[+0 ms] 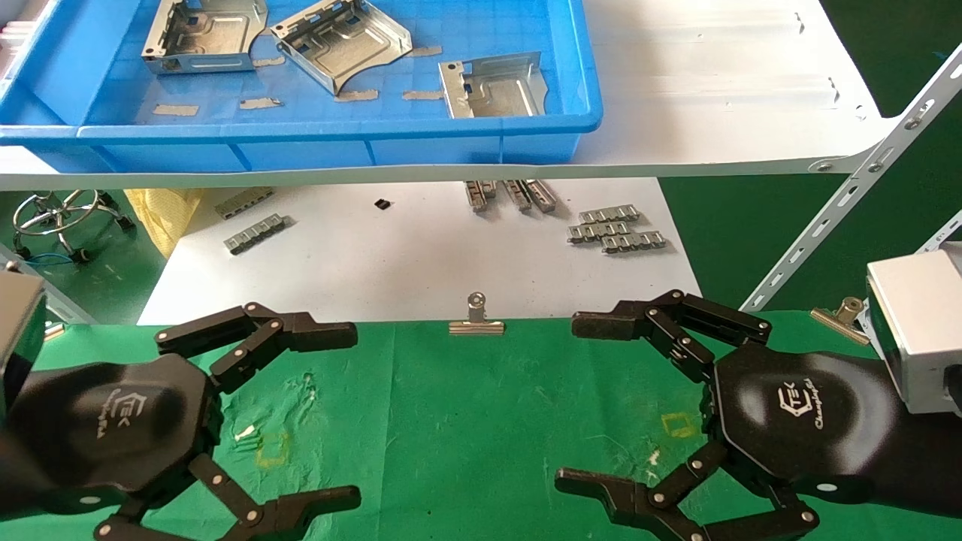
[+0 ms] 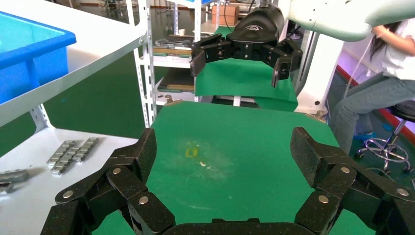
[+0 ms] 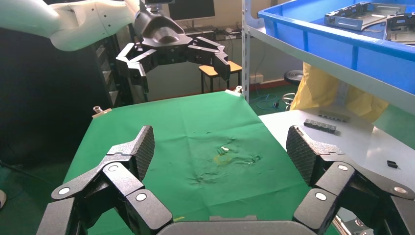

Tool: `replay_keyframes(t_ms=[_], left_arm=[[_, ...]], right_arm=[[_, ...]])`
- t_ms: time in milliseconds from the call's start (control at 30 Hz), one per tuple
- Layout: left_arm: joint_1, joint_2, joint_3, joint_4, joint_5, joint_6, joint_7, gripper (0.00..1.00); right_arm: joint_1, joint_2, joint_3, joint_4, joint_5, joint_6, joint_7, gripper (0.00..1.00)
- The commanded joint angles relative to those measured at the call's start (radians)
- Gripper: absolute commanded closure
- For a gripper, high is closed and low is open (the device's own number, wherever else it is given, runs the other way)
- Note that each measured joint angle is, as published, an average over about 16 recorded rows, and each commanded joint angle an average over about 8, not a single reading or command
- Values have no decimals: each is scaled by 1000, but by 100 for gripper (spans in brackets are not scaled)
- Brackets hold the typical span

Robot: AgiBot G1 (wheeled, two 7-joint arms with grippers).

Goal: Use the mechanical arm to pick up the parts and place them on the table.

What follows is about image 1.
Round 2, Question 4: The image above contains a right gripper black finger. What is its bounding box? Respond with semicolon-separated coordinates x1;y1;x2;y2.
555;440;821;541
571;289;773;384

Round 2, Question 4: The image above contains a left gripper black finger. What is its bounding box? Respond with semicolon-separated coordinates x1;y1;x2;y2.
94;453;362;541
156;302;358;395

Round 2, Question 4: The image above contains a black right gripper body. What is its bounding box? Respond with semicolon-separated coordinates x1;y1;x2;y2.
710;342;903;504

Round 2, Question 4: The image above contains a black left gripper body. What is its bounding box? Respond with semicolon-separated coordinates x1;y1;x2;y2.
8;353;225;519

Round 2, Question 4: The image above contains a sheet metal bracket curved cutout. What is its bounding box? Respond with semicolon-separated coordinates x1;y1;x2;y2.
269;0;414;97

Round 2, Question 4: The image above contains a white lower shelf board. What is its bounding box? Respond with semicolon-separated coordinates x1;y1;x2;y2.
138;178;703;325

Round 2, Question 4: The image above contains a white shelf board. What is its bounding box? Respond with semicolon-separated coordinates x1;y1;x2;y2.
138;178;703;325
0;0;899;191

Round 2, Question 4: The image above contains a green table cloth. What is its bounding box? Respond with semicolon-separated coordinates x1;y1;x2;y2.
0;310;962;541

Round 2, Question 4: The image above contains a chrome swivel chair base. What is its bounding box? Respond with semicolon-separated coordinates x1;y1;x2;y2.
11;189;136;264

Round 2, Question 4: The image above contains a yellow cloth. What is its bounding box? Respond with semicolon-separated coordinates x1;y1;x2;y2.
124;188;204;260

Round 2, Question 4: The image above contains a white background shelving unit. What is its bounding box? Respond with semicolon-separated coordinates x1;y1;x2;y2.
915;210;962;255

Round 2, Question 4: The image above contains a white upper shelf board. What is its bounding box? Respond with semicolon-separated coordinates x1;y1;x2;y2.
0;0;899;191

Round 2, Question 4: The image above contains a blue plastic bin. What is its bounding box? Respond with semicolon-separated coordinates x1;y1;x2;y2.
0;0;604;174

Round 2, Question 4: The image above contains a white perforated shelf post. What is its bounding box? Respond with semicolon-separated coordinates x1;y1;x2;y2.
41;288;97;325
740;44;962;313

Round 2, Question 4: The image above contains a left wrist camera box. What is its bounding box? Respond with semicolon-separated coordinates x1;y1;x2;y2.
0;270;47;422

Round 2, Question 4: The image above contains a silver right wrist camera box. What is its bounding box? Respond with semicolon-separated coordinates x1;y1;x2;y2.
857;242;962;416

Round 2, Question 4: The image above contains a flat sheet metal bracket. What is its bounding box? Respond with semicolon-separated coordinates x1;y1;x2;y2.
439;51;548;119

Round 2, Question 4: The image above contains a square sheet metal bracket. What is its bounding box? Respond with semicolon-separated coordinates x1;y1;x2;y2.
141;0;269;76

